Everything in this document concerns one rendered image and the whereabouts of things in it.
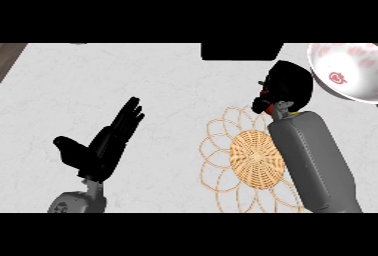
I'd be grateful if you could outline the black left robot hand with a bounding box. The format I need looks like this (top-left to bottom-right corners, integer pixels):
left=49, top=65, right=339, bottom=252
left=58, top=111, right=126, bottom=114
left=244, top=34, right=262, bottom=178
left=52, top=96, right=147, bottom=184

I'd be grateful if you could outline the woven wicker flower placemat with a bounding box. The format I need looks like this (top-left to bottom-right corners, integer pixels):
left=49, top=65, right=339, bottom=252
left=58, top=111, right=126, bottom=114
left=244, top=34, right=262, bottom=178
left=198, top=105, right=308, bottom=214

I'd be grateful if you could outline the white bowl with red pattern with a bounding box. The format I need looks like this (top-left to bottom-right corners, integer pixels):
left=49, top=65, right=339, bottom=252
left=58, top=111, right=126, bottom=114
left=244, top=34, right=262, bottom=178
left=308, top=43, right=378, bottom=104

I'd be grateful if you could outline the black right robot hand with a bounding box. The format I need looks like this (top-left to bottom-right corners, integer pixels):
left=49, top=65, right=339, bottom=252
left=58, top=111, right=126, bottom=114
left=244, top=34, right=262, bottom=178
left=252, top=60, right=315, bottom=115

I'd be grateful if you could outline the brown wooden strip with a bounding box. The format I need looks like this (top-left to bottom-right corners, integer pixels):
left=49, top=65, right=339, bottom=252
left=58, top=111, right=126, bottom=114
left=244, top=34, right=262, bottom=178
left=0, top=43, right=30, bottom=83

